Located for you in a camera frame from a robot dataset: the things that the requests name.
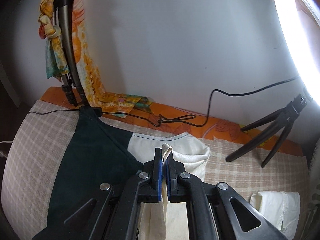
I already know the cream folded pillowcase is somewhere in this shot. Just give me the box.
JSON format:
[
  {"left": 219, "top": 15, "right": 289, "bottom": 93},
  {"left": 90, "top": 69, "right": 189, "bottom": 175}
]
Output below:
[{"left": 249, "top": 191, "right": 301, "bottom": 239}]

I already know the beige checkered bed cover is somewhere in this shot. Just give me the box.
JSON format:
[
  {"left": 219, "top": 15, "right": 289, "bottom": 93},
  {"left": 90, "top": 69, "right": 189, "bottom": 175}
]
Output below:
[{"left": 1, "top": 101, "right": 310, "bottom": 239}]

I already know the orange floral bedsheet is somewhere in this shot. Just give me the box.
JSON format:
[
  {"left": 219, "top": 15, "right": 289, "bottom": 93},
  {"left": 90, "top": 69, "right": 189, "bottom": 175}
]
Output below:
[{"left": 39, "top": 87, "right": 304, "bottom": 157}]

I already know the orange floral scarf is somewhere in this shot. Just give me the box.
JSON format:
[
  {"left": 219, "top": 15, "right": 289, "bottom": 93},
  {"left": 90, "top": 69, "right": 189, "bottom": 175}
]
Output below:
[{"left": 38, "top": 0, "right": 151, "bottom": 118}]

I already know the small black tripod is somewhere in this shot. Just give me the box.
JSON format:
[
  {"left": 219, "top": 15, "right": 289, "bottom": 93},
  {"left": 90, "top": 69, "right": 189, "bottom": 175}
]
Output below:
[{"left": 226, "top": 94, "right": 307, "bottom": 168}]

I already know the folded grey tripod stand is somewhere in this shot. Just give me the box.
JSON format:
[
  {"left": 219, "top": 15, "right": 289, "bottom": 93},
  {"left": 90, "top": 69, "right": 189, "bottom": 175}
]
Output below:
[{"left": 53, "top": 0, "right": 88, "bottom": 106}]

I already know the black power cable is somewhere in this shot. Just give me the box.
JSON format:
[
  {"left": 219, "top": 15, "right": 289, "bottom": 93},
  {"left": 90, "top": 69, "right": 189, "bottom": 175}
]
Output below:
[{"left": 26, "top": 76, "right": 301, "bottom": 128}]

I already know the white ring light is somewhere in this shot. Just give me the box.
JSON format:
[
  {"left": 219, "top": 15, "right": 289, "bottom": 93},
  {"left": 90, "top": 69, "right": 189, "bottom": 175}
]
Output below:
[{"left": 274, "top": 0, "right": 319, "bottom": 104}]

